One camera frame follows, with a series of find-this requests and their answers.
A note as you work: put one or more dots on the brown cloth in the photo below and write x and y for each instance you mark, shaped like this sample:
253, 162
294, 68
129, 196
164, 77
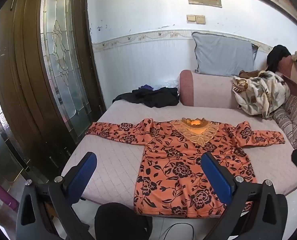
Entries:
248, 73

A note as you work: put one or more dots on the black garment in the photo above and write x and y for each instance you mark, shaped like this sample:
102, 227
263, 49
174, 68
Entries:
278, 55

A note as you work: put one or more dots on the pink sofa armrest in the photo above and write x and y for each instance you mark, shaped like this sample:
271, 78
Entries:
208, 90

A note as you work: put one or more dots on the cream floral blanket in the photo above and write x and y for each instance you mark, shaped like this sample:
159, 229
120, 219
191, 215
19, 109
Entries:
261, 95

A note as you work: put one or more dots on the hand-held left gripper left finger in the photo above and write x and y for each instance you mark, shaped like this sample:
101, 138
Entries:
82, 177

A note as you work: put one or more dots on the pink quilted mattress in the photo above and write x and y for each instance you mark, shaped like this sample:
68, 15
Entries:
118, 165

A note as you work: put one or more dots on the beige light switch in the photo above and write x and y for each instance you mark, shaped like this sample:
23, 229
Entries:
200, 19
191, 18

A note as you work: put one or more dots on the orange floral shirt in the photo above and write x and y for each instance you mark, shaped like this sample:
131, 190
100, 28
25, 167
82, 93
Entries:
176, 160

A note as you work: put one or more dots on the black clothes pile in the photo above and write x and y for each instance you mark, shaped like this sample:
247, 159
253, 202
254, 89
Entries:
153, 97

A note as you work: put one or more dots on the magenta plastic item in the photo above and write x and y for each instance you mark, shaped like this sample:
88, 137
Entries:
1, 192

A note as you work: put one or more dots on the purple cloth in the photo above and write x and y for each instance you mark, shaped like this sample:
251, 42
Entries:
146, 87

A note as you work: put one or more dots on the person's left leg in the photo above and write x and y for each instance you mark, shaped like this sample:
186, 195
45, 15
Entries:
123, 222

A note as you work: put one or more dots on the striped sofa cushion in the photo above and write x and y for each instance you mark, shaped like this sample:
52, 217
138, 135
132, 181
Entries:
296, 120

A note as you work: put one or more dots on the wooden door with stained glass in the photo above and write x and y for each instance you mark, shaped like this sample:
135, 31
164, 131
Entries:
21, 80

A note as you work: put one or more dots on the grey pillow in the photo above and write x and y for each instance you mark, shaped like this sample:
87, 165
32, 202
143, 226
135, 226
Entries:
223, 55

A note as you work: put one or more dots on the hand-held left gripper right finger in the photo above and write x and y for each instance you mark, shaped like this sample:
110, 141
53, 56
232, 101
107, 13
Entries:
214, 177

